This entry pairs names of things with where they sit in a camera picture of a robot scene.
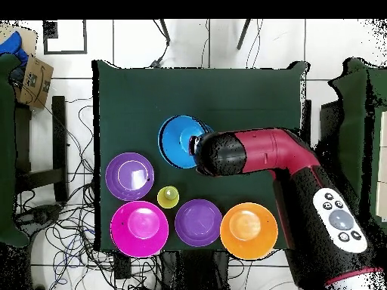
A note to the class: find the blue bowl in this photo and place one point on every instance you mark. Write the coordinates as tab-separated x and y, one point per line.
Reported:
172	142

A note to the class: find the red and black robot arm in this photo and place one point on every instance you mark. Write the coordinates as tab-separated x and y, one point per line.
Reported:
272	151

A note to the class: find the yellow cup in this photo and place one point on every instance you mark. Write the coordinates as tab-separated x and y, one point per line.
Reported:
168	197

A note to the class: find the dark green tablecloth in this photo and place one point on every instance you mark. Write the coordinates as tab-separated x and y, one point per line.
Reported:
151	90

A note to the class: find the purple bowl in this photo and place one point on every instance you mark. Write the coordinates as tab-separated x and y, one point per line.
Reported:
198	223
119	187

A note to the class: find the large pink bowl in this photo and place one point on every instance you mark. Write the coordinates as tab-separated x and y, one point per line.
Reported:
139	229

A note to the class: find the large yellow bowl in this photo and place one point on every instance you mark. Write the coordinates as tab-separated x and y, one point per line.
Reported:
248	231

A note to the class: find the black wooden stand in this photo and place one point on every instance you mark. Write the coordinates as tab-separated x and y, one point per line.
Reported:
59	136
331	127

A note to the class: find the black power strip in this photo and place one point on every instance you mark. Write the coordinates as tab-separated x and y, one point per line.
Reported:
122	265

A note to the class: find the green cloth side table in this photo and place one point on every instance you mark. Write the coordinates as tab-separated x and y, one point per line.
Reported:
353	120
6	151

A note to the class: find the cardboard box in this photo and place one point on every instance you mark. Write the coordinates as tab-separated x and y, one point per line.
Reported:
36	81

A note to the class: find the white box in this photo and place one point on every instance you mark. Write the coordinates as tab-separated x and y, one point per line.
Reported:
382	181

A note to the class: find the blue cloth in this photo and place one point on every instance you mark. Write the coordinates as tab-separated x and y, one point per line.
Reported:
13	45

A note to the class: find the black camera tripod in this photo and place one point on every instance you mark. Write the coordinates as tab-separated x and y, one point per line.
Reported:
164	31

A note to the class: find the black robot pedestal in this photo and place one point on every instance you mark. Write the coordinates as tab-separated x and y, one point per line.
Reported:
196	272

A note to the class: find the grey pedestal leg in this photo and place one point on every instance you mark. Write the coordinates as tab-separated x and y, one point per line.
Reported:
39	215

